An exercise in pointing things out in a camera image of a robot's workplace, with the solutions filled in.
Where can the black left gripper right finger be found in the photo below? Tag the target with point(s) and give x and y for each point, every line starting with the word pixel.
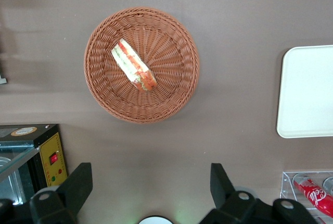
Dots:
pixel 221 185

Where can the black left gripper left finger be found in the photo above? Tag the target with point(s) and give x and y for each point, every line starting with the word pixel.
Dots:
pixel 75 182

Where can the triangle sandwich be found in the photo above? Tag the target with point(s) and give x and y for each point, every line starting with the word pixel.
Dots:
pixel 132 65

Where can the round brown wicker basket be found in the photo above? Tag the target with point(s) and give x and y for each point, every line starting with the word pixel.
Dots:
pixel 171 91

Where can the beige plastic tray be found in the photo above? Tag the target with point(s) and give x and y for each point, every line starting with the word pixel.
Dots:
pixel 307 91

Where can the black glass food warmer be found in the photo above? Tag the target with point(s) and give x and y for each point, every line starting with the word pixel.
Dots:
pixel 52 143

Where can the steel food warmer pan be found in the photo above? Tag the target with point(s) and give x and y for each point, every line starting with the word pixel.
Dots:
pixel 13 187

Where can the clear acrylic bottle rack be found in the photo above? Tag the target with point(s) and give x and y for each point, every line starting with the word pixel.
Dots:
pixel 286 185

